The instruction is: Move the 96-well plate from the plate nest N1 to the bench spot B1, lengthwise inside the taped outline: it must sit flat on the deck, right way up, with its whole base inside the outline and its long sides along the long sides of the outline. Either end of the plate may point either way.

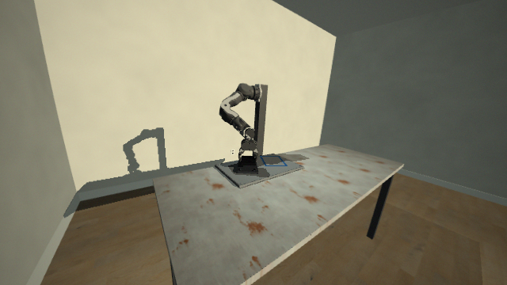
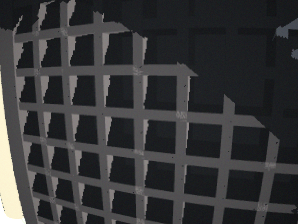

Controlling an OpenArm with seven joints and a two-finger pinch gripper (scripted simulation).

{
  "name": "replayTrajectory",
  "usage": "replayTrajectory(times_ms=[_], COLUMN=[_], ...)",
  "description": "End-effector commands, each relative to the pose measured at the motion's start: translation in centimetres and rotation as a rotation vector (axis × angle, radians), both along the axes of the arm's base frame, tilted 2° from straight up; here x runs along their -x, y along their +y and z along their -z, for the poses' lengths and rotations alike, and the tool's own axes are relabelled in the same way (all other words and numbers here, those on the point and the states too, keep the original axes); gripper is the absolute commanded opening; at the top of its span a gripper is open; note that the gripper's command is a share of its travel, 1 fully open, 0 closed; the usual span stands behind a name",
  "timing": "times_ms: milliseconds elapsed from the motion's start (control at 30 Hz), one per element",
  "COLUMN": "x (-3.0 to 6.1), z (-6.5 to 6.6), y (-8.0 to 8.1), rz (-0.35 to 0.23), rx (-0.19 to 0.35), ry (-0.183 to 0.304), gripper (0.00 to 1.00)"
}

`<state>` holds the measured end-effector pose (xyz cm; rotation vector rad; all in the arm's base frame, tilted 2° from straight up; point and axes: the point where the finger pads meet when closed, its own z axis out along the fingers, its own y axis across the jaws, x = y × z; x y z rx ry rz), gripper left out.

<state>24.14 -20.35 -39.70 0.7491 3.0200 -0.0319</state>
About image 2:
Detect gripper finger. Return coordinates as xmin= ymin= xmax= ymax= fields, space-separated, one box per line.
xmin=0 ymin=73 xmax=24 ymax=219

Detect black well plate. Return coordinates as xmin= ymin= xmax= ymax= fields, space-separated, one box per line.
xmin=0 ymin=0 xmax=298 ymax=224

